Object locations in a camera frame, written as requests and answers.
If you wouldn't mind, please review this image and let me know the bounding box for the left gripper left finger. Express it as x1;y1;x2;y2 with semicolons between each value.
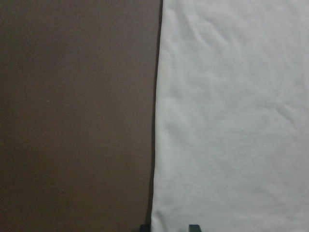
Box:
140;224;151;232

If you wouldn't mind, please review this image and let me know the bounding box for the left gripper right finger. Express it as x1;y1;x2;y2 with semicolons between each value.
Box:
188;224;201;232

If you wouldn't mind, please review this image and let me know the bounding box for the cream long-sleeve cat shirt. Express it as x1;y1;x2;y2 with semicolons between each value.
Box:
151;0;309;232

